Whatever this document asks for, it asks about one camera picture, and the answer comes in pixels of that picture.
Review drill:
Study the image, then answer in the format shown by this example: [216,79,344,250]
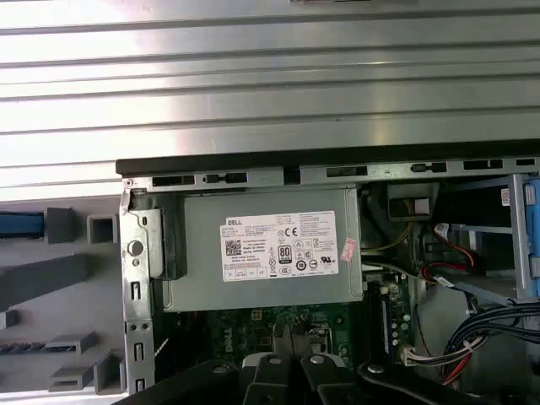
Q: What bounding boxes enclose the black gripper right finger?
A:
[294,327,540,405]

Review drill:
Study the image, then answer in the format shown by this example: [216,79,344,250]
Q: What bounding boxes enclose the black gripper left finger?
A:
[121,323,293,405]

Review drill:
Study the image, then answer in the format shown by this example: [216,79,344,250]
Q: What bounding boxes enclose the green motherboard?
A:
[208,269,419,372]

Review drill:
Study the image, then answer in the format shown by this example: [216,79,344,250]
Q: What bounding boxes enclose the RAM stick with blue label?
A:
[379,293,392,362]

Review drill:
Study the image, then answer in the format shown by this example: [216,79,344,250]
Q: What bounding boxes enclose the grey power supply unit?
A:
[162,185,364,313]

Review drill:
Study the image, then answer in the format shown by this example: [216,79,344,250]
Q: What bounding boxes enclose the grey parts rack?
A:
[0,205,127,396]

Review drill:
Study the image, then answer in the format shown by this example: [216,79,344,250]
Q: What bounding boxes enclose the black PC case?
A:
[116,154,540,405]

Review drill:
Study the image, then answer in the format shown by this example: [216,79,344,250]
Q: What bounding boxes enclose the grey metal drive cage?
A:
[459,172,540,305]

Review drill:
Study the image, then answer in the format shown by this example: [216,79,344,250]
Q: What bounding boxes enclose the green RAM stick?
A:
[0,342,46,356]

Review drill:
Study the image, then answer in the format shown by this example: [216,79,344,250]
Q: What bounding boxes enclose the blue plastic drive latch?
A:
[522,175,540,296]

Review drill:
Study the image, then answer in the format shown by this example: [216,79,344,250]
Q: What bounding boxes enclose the orange wires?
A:
[438,352,473,387]

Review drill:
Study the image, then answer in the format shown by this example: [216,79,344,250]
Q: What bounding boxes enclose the yellow wires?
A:
[361,219,417,254]

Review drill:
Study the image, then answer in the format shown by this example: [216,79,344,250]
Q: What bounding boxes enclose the black cable bundle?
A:
[442,303,540,383]

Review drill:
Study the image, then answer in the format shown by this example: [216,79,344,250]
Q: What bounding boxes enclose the red wire loom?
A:
[421,246,478,288]

